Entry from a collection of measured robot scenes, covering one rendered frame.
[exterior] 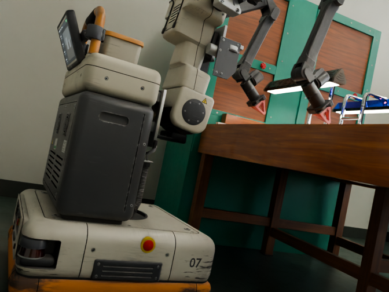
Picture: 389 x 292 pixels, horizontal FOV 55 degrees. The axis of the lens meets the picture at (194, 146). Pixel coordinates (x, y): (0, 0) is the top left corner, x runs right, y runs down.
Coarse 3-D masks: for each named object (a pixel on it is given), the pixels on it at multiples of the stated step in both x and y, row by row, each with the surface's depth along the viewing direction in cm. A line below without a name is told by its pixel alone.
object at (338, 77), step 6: (330, 72) 186; (336, 72) 182; (342, 72) 182; (288, 78) 220; (330, 78) 182; (336, 78) 181; (342, 78) 182; (270, 84) 234; (276, 84) 227; (282, 84) 220; (288, 84) 214; (294, 84) 208; (300, 84) 203; (336, 84) 185; (342, 84) 183; (264, 90) 237; (270, 90) 231
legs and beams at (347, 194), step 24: (384, 192) 176; (192, 216) 230; (216, 216) 237; (240, 216) 243; (264, 216) 253; (336, 216) 275; (384, 216) 176; (264, 240) 254; (288, 240) 233; (336, 240) 272; (384, 240) 177; (336, 264) 195; (384, 264) 179; (360, 288) 178; (384, 288) 167
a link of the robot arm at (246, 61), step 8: (264, 16) 198; (272, 16) 194; (264, 24) 196; (272, 24) 198; (256, 32) 196; (264, 32) 196; (256, 40) 194; (248, 48) 194; (256, 48) 194; (248, 56) 192; (240, 64) 190; (248, 64) 191; (248, 72) 191
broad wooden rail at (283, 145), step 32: (224, 128) 211; (256, 128) 179; (288, 128) 156; (320, 128) 138; (352, 128) 124; (384, 128) 112; (256, 160) 174; (288, 160) 152; (320, 160) 135; (352, 160) 121; (384, 160) 110
